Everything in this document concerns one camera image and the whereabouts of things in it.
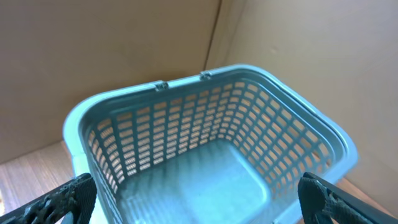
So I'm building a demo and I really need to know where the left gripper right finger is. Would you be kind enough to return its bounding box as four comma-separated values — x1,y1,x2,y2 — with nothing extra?
298,172,397,224

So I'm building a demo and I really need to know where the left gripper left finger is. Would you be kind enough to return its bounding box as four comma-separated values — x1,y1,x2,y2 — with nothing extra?
1,173,97,224

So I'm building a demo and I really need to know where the grey plastic shopping basket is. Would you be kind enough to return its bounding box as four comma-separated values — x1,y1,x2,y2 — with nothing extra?
63,64,358,223

